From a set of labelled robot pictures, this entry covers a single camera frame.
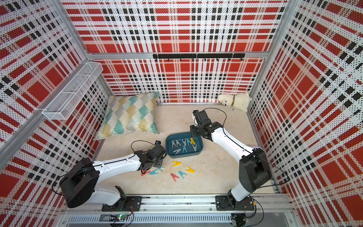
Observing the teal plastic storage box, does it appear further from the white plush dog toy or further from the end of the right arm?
the white plush dog toy

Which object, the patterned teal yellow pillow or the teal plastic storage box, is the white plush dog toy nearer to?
the teal plastic storage box

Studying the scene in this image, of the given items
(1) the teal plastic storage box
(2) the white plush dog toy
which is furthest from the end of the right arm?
(2) the white plush dog toy

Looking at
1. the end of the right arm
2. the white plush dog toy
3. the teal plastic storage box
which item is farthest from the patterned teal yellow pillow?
the white plush dog toy

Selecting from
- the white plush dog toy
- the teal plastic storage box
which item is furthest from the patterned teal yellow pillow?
the white plush dog toy

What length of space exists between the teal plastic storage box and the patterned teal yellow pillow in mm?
136

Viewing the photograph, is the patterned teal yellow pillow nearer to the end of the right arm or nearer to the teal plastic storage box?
the teal plastic storage box

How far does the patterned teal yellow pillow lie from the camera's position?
0.92m

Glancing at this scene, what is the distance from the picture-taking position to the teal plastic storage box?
92 centimetres
